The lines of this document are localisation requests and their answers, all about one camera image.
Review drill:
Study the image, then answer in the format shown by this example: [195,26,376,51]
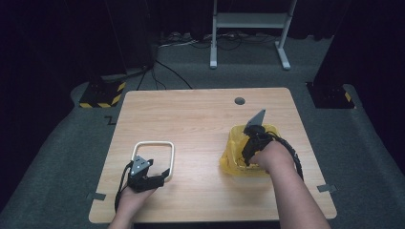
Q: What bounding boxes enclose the yellow plastic bag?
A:
[219,123,282,177]

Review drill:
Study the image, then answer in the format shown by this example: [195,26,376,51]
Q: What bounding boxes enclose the person's left hand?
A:
[116,186,158,218]

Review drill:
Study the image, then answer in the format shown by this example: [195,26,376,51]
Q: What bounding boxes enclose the white metal stand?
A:
[209,0,298,71]

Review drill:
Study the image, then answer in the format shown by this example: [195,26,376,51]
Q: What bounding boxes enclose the black floor cable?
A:
[137,59,194,91]

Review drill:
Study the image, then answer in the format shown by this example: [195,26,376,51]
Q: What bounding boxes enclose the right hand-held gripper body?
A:
[241,108,275,167]

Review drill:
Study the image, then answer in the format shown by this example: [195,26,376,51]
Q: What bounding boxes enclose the hand-held gripper cable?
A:
[114,161,134,214]
[266,131,305,182]

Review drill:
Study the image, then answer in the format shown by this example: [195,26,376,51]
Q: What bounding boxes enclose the person's right hand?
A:
[250,141,296,175]

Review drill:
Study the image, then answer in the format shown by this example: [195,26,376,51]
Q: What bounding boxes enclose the right hand-held gripper cable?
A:
[266,131,305,182]

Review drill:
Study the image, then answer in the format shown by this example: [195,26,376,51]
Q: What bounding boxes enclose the cream bin rim ring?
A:
[130,140,176,182]

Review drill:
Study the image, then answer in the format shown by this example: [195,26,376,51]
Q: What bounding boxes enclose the bundle of floor cables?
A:
[159,31,278,52]

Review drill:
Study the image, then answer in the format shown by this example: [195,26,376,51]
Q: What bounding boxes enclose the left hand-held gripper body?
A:
[127,154,165,193]

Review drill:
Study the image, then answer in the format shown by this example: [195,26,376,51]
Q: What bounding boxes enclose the left hand-held gripper cable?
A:
[114,161,134,214]

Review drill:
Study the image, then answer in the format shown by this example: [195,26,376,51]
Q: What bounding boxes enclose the black yellow striped base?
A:
[306,81,356,110]
[78,80,127,109]

